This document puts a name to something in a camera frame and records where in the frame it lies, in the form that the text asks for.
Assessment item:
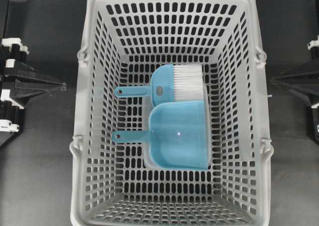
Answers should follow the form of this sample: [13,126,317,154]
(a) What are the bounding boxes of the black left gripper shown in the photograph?
[0,37,67,146]

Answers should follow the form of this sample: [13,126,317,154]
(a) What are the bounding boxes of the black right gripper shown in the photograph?
[271,37,319,139]

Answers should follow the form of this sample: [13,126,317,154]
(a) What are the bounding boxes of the blue hand brush white bristles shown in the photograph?
[114,64,204,107]

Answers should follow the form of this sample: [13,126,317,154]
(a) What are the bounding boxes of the grey plastic shopping basket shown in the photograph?
[70,0,274,226]

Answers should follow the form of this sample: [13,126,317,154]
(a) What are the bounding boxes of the blue plastic dustpan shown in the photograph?
[112,100,211,170]

